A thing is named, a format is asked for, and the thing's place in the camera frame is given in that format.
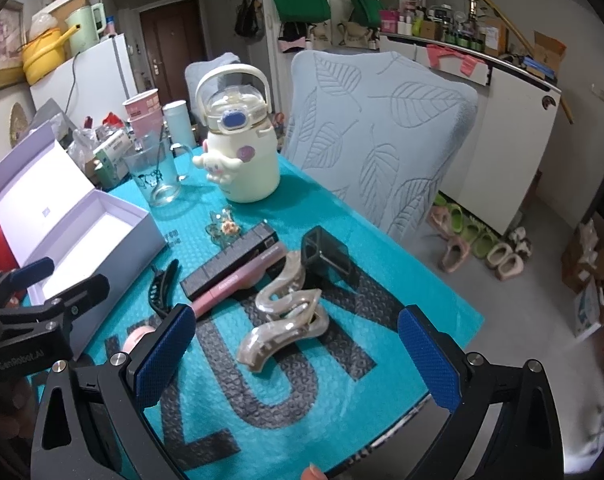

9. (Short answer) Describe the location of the green tote bag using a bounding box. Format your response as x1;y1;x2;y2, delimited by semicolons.
274;0;331;24

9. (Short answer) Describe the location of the grey leaf-pattern chair cover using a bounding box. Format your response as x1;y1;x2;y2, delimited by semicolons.
284;51;478;243

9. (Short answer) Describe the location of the person's right hand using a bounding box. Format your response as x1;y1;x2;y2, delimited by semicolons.
300;464;328;480

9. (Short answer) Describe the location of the pink paper cups stack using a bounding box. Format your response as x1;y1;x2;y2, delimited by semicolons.
123;88;164;151

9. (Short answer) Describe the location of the yellow pot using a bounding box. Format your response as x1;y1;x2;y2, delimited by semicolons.
22;25;81;86

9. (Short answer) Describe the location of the glass Hello Kitty mug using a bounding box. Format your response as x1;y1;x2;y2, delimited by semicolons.
123;139;194;207

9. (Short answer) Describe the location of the green slippers pair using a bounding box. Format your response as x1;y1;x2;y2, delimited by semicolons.
430;193;497;259

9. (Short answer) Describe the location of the open lavender gift box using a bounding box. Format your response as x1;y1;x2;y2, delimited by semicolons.
0;124;165;356

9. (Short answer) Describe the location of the green white medicine box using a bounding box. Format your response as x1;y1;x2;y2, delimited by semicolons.
94;129;134;190

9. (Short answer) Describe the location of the cream Cinnamoroll water bottle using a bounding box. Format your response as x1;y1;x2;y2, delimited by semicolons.
192;63;280;204

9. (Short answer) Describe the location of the woven wall plate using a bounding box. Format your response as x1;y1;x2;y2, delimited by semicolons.
9;102;29;148

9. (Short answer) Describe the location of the light green electric kettle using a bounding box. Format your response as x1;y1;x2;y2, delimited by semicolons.
66;3;106;56

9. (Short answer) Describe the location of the beige slippers pair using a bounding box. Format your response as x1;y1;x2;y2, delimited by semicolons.
485;242;524;281

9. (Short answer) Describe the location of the pink round tape-like compact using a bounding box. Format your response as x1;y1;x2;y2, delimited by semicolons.
122;325;154;354

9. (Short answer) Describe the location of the gold framed picture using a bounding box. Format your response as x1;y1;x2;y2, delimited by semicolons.
0;0;25;90

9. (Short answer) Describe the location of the pale mint tumbler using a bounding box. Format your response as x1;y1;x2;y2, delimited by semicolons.
162;100;197;148

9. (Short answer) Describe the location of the white refrigerator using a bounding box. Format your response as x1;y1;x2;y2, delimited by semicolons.
30;34;138;126

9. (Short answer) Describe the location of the black hanging handbag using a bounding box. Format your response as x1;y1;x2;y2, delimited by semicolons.
234;0;265;42

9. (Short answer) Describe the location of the dark brown door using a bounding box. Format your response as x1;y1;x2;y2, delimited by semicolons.
139;0;208;104

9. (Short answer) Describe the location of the clear plastic bag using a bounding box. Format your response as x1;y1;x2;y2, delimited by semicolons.
57;116;112;170

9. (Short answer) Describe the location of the pearly wavy hair claw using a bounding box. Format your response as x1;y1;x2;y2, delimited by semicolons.
236;250;330;373

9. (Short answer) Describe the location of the black hair clip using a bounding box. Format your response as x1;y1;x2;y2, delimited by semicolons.
148;259;180;320

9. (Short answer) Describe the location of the pink slipper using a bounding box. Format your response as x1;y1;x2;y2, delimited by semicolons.
439;236;470;273

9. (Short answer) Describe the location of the teal bubble mailer mat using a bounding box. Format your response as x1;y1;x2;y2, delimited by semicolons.
26;146;486;480

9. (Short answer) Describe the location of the white cabinet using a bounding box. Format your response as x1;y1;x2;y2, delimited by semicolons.
380;34;561;234

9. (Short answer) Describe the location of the pink slim rectangular tube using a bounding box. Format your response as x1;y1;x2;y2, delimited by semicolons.
191;242;288;318

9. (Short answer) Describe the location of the smoky transparent square case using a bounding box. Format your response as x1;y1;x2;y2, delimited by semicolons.
301;226;352;283

